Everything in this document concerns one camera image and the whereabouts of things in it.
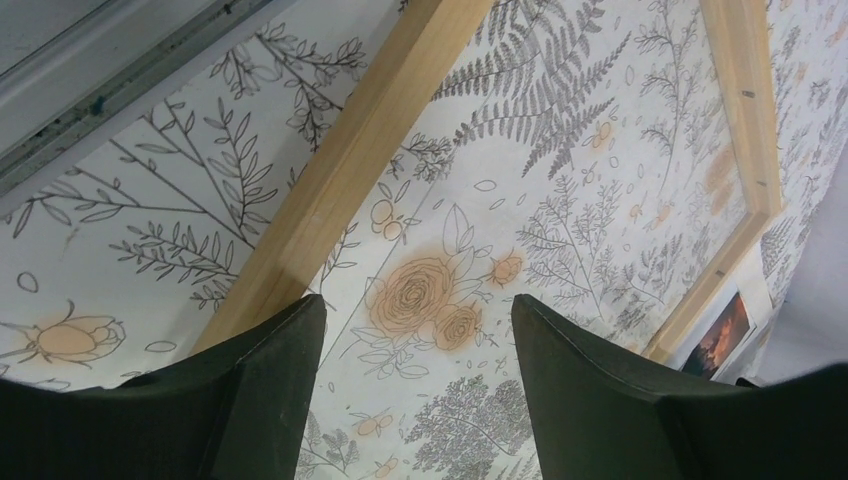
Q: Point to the sunset landscape photo print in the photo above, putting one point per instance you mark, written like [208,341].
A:
[720,330]

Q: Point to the floral patterned table mat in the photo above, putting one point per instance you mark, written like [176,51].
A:
[576,151]

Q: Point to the light wooden picture frame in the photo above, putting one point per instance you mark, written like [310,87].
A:
[422,46]

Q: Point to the aluminium rail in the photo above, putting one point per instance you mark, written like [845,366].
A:
[74,73]

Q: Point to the cream photo mat board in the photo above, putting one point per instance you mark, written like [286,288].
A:
[748,281]

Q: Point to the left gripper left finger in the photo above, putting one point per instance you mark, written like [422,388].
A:
[237,410]

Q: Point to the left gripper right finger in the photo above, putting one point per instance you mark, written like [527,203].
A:
[600,411]

